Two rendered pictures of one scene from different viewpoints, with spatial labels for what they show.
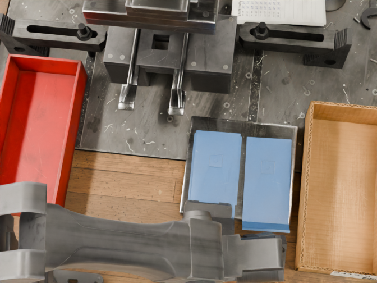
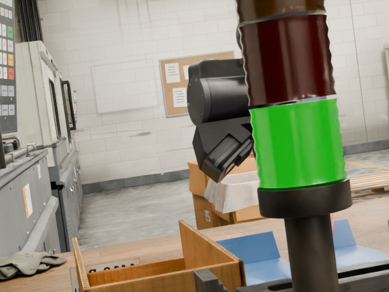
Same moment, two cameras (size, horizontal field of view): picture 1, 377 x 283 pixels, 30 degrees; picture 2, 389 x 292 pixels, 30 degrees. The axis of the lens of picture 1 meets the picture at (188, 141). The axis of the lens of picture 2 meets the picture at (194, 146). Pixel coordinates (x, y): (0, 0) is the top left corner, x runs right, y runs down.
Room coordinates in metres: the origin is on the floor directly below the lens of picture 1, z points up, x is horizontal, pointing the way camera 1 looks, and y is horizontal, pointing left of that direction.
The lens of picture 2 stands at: (0.87, -0.43, 1.09)
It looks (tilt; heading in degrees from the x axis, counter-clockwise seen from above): 3 degrees down; 156
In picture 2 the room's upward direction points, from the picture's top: 8 degrees counter-clockwise
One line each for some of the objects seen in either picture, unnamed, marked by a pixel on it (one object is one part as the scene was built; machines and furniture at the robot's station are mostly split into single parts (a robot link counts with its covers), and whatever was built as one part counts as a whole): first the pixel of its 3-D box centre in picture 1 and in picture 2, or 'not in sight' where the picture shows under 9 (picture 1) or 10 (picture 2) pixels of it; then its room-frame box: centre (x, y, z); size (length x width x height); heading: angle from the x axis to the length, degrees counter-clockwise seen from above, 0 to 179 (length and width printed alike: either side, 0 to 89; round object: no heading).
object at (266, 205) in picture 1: (267, 183); (266, 263); (0.27, -0.11, 0.93); 0.15 x 0.07 x 0.03; 170
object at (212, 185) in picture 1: (214, 176); (348, 248); (0.29, -0.03, 0.93); 0.15 x 0.07 x 0.03; 169
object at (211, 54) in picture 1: (170, 39); not in sight; (0.51, 0.01, 0.98); 0.20 x 0.10 x 0.01; 77
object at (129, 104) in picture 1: (129, 87); not in sight; (0.44, 0.08, 0.98); 0.07 x 0.02 x 0.01; 167
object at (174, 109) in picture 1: (179, 92); not in sight; (0.42, 0.01, 0.98); 0.07 x 0.02 x 0.01; 167
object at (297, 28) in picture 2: not in sight; (287, 61); (0.60, -0.27, 1.10); 0.04 x 0.04 x 0.03
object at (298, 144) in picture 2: not in sight; (297, 142); (0.60, -0.27, 1.07); 0.04 x 0.04 x 0.03
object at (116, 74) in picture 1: (172, 51); not in sight; (0.51, 0.01, 0.94); 0.20 x 0.10 x 0.07; 77
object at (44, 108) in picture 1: (34, 136); not in sight; (0.39, 0.24, 0.93); 0.25 x 0.12 x 0.06; 167
